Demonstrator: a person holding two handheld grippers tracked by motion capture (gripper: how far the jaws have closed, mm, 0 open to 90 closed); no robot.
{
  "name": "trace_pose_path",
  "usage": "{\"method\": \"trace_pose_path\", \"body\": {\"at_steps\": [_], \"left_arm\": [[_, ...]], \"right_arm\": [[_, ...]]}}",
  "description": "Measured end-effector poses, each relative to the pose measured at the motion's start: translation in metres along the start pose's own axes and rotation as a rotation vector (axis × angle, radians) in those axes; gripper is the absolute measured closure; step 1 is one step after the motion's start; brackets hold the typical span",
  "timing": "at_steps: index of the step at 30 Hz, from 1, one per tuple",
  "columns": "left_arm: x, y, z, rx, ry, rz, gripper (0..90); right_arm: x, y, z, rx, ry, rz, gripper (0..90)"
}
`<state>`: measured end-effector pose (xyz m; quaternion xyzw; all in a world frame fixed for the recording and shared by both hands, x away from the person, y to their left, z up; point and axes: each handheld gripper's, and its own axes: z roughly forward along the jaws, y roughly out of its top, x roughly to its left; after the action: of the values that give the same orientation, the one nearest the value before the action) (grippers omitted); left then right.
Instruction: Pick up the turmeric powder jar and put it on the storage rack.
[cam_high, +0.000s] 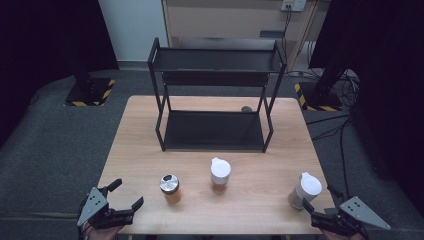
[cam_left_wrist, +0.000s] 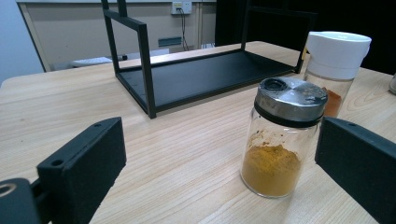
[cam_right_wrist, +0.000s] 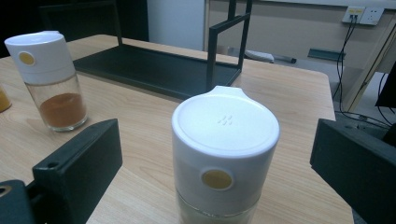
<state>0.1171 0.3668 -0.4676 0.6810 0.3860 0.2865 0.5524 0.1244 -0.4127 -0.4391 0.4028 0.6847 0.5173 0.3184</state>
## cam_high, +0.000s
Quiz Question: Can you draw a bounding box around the glass spice jar silver lid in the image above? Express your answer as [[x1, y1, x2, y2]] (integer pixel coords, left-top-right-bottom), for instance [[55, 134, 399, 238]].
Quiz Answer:
[[159, 173, 183, 205]]

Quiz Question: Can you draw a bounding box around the pale spice bottle white lid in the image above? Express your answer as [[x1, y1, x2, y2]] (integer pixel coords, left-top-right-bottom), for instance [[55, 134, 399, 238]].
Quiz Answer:
[[287, 171, 323, 211]]

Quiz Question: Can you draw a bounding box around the black curtain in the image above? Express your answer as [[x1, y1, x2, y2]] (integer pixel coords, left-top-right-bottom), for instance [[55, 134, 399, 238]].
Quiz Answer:
[[0, 0, 120, 148], [308, 0, 424, 208]]

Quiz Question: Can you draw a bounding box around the black cable from wall socket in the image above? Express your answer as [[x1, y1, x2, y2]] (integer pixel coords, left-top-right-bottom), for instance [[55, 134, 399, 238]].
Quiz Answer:
[[280, 5, 292, 64]]

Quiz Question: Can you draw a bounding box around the red spice bottle white lid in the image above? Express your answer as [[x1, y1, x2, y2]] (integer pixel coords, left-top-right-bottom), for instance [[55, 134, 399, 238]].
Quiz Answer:
[[209, 157, 232, 194]]

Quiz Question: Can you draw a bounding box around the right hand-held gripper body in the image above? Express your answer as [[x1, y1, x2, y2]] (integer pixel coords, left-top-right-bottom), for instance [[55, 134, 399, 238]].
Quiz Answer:
[[310, 195, 392, 238]]

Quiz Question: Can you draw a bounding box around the person's left hand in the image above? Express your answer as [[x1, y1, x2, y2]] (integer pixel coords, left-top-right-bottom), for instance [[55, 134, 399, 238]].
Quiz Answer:
[[83, 223, 125, 240]]

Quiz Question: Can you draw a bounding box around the grey cabinet handle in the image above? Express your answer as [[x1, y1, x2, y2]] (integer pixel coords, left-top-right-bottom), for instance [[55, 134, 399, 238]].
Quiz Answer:
[[259, 30, 286, 39]]

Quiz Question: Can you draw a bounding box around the tangle of cables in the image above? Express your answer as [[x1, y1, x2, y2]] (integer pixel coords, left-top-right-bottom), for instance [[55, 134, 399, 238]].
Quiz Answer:
[[338, 70, 362, 108]]

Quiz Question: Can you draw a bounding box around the white wall socket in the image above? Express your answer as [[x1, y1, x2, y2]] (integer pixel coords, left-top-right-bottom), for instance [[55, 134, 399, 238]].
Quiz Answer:
[[280, 0, 307, 13]]

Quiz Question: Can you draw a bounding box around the beige wooden cabinet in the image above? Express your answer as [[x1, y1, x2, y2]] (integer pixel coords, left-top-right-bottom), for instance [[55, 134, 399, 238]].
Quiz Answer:
[[161, 0, 323, 72]]

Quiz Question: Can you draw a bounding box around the person's right hand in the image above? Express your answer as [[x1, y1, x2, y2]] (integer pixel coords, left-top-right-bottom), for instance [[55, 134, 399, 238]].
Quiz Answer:
[[320, 228, 366, 240]]

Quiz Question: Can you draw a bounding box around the long black floor cable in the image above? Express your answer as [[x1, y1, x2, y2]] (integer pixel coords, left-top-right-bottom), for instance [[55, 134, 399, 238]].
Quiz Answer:
[[305, 114, 354, 201]]

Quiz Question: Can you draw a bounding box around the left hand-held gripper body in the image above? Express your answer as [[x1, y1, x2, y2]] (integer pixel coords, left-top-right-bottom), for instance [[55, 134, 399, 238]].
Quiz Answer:
[[76, 186, 135, 231]]

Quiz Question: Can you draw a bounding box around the black stand with striped base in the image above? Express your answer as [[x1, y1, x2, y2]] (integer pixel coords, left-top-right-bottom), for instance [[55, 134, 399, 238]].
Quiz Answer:
[[293, 66, 344, 113], [63, 63, 117, 108]]

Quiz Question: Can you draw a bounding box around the black metal two-tier rack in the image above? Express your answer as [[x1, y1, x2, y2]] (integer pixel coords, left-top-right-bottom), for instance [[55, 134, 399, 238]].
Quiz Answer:
[[147, 37, 288, 154]]

